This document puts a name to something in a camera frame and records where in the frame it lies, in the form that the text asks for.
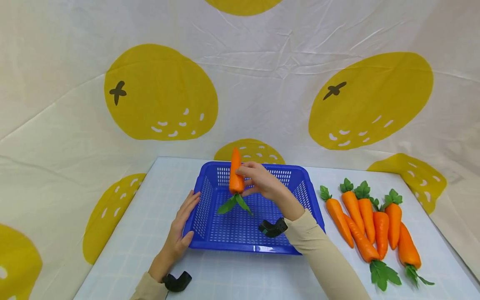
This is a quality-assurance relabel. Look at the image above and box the person's right hand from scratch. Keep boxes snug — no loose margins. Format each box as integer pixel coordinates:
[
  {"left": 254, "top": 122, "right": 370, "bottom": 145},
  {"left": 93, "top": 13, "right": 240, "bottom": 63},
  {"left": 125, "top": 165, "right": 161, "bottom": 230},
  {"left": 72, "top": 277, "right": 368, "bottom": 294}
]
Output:
[{"left": 235, "top": 162, "right": 305, "bottom": 222}]

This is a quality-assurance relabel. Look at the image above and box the person's left hand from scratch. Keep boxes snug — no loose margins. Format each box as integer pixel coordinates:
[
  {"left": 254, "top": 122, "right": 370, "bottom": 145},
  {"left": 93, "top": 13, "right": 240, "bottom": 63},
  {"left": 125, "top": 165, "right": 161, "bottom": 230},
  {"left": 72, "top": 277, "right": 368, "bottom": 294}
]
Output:
[{"left": 148, "top": 190, "right": 202, "bottom": 283}]

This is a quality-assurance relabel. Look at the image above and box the toy carrot with green leaves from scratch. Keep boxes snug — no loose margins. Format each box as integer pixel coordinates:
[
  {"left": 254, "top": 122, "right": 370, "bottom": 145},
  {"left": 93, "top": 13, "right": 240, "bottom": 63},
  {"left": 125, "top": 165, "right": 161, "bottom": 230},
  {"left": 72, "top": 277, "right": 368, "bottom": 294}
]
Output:
[{"left": 217, "top": 147, "right": 254, "bottom": 216}]

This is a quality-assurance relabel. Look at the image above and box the blue plastic mesh basket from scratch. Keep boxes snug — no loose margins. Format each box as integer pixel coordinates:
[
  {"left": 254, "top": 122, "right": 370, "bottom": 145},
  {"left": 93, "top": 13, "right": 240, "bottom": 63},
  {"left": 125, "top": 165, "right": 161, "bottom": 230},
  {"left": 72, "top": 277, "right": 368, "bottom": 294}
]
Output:
[{"left": 182, "top": 161, "right": 326, "bottom": 255}]

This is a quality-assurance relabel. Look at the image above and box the person's right forearm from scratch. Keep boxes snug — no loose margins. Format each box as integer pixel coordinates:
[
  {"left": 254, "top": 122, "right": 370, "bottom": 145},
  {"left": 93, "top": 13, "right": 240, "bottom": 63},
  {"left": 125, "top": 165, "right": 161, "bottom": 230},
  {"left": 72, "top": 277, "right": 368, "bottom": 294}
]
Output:
[{"left": 284, "top": 208, "right": 372, "bottom": 300}]

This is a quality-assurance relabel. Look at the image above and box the person's left forearm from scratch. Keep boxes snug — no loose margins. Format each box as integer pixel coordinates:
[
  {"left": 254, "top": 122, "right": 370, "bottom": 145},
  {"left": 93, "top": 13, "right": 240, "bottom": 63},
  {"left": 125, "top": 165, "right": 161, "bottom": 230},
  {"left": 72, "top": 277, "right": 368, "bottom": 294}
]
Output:
[{"left": 130, "top": 272, "right": 169, "bottom": 300}]

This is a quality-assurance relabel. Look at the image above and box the black wrist band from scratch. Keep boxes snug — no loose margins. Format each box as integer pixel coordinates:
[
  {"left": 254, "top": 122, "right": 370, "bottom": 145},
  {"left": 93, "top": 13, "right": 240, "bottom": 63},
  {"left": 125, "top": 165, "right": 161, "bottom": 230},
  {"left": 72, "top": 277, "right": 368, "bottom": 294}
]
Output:
[
  {"left": 258, "top": 217, "right": 289, "bottom": 238},
  {"left": 162, "top": 271, "right": 193, "bottom": 293}
]

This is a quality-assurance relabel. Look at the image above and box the group of orange carrots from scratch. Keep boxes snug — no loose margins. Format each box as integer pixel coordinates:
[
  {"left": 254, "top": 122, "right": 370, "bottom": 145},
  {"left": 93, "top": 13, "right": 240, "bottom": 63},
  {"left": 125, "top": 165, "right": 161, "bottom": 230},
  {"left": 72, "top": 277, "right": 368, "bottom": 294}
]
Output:
[{"left": 319, "top": 178, "right": 435, "bottom": 292}]

